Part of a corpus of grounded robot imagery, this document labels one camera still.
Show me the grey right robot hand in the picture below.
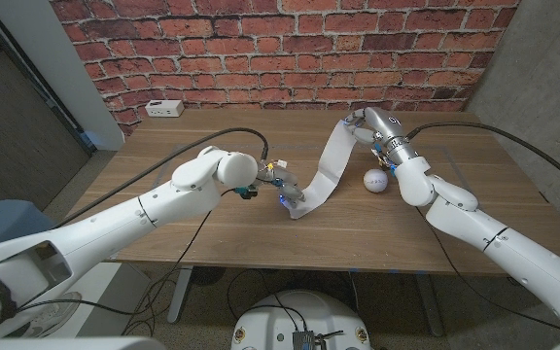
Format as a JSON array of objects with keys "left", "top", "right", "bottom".
[{"left": 342, "top": 106, "right": 421, "bottom": 167}]

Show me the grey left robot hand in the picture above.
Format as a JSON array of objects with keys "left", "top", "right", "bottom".
[{"left": 258, "top": 161, "right": 307, "bottom": 209}]

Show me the white receipt paper strip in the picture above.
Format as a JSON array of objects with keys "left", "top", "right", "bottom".
[{"left": 287, "top": 119, "right": 359, "bottom": 221}]

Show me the white baseball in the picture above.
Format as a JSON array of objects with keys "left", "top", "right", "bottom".
[{"left": 363, "top": 167, "right": 390, "bottom": 194}]

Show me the red brick print backdrop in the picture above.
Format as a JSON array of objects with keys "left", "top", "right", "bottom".
[{"left": 49, "top": 0, "right": 522, "bottom": 137}]

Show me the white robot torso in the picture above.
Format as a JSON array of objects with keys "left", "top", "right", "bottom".
[{"left": 229, "top": 289, "right": 373, "bottom": 350}]

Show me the white power strip box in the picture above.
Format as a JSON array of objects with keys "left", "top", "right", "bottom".
[{"left": 144, "top": 99, "right": 186, "bottom": 119}]

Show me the grey metal table leg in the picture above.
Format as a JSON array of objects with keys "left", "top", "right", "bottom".
[
  {"left": 166, "top": 265, "right": 194, "bottom": 325},
  {"left": 413, "top": 272, "right": 444, "bottom": 336}
]

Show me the small grey torso device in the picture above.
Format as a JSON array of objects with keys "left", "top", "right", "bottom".
[{"left": 292, "top": 330, "right": 330, "bottom": 350}]

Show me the white sneaker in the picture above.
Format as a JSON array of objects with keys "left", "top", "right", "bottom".
[{"left": 17, "top": 290, "right": 83, "bottom": 336}]

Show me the blue chair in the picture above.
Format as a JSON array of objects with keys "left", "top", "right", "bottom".
[{"left": 0, "top": 199, "right": 57, "bottom": 255}]

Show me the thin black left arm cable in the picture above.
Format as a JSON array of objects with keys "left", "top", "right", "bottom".
[{"left": 15, "top": 188, "right": 237, "bottom": 336}]

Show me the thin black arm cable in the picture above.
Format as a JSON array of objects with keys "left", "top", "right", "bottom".
[
  {"left": 414, "top": 205, "right": 560, "bottom": 337},
  {"left": 15, "top": 188, "right": 237, "bottom": 336}
]

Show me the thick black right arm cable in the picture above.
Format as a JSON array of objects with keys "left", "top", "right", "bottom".
[{"left": 404, "top": 121, "right": 560, "bottom": 195}]

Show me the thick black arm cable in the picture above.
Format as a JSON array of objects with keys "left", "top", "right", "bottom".
[
  {"left": 53, "top": 126, "right": 270, "bottom": 229},
  {"left": 404, "top": 121, "right": 560, "bottom": 195}
]

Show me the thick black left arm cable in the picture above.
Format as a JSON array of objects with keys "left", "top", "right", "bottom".
[{"left": 53, "top": 126, "right": 270, "bottom": 229}]

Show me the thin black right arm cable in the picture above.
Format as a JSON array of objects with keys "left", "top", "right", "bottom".
[{"left": 414, "top": 205, "right": 560, "bottom": 337}]

